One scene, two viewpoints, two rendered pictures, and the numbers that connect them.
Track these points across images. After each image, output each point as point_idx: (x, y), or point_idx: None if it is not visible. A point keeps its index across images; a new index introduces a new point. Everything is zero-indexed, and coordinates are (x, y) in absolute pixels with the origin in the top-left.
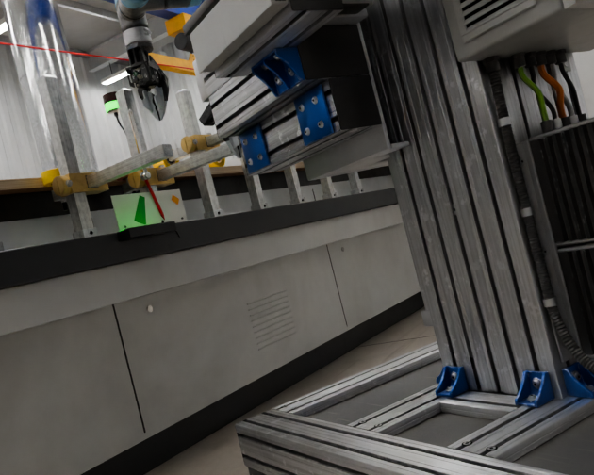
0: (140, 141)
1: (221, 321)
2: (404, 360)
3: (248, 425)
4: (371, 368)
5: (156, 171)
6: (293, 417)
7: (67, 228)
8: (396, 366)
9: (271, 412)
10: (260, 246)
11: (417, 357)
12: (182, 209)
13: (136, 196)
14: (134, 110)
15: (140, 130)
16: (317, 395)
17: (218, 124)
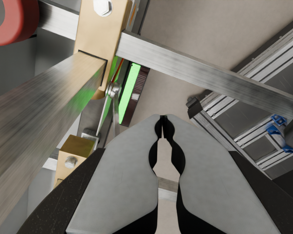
0: (83, 97)
1: None
2: (269, 70)
3: (196, 124)
4: (251, 74)
5: (115, 57)
6: (214, 124)
7: None
8: (263, 77)
9: (203, 113)
10: None
11: (276, 67)
12: (137, 2)
13: (108, 98)
14: (27, 163)
15: (72, 103)
16: (223, 102)
17: None
